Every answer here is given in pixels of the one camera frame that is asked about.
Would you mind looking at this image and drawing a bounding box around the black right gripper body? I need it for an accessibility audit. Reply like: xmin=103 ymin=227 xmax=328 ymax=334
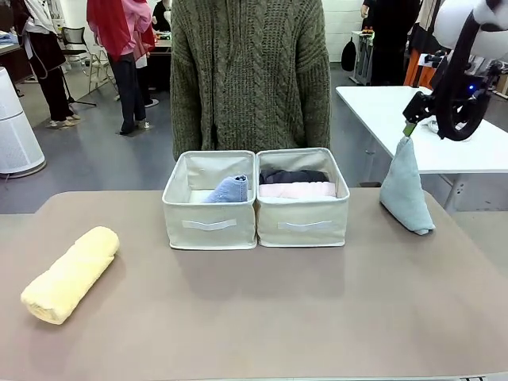
xmin=402 ymin=90 xmax=436 ymax=123

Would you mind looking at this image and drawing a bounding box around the light teal towel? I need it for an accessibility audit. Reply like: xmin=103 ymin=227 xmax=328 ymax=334
xmin=379 ymin=137 xmax=437 ymax=237

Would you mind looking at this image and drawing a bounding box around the periwinkle blue towel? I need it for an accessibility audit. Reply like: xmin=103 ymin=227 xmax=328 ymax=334
xmin=200 ymin=174 xmax=250 ymax=204

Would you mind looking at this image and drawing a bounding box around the yellow towel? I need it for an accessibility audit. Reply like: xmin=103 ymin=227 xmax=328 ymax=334
xmin=20 ymin=225 xmax=121 ymax=325

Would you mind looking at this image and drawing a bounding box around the white folding step stool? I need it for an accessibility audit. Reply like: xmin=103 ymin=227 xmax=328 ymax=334
xmin=87 ymin=51 xmax=116 ymax=92

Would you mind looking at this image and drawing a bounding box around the crumpled white cloth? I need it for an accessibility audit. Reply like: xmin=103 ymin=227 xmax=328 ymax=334
xmin=420 ymin=118 xmax=441 ymax=138

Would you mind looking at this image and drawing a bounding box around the white table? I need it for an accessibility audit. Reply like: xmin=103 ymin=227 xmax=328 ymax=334
xmin=335 ymin=85 xmax=508 ymax=211

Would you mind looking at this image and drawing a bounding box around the person in orange trousers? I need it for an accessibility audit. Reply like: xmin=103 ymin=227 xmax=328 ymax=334
xmin=404 ymin=0 xmax=437 ymax=88

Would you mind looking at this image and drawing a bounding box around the grey metal rack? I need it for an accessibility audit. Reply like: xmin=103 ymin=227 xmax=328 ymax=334
xmin=352 ymin=29 xmax=376 ymax=87

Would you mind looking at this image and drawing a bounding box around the black backpack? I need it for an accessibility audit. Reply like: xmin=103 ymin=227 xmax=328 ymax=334
xmin=341 ymin=38 xmax=358 ymax=72

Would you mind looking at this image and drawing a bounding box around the person in long black coat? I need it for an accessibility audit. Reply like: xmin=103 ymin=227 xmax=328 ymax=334
xmin=360 ymin=0 xmax=421 ymax=48

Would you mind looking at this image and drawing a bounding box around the dark navy rolled towel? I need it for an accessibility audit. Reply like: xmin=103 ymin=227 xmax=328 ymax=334
xmin=259 ymin=169 xmax=330 ymax=186

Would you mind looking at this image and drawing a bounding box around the pink rolled towel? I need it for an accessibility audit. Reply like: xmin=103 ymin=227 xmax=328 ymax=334
xmin=258 ymin=181 xmax=337 ymax=199

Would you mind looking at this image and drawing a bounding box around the cream fabric storage box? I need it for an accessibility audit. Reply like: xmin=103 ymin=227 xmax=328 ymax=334
xmin=256 ymin=147 xmax=351 ymax=248
xmin=161 ymin=149 xmax=258 ymax=251

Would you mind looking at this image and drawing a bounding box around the person in green knit sweater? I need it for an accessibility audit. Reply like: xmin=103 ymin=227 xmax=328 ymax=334
xmin=169 ymin=0 xmax=333 ymax=162

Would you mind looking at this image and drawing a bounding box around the seated person in black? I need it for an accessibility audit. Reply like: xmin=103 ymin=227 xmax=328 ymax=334
xmin=152 ymin=0 xmax=174 ymax=33

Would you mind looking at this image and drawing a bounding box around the person with red scarf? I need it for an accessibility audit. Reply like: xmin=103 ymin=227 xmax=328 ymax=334
xmin=86 ymin=0 xmax=156 ymax=136

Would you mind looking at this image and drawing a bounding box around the black tripod stand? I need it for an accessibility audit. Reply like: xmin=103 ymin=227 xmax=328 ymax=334
xmin=61 ymin=71 xmax=97 ymax=107

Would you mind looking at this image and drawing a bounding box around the black mesh office chair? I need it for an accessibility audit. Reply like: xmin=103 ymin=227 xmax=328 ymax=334
xmin=59 ymin=26 xmax=90 ymax=72

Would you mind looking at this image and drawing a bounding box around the person in black dress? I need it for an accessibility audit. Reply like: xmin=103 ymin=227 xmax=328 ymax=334
xmin=11 ymin=0 xmax=80 ymax=129

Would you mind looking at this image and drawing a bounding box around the white air purifier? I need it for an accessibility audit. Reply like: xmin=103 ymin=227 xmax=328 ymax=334
xmin=0 ymin=66 xmax=47 ymax=175

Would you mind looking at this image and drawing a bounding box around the black looped cable hose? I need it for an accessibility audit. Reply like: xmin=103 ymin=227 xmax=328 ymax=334
xmin=434 ymin=7 xmax=491 ymax=143

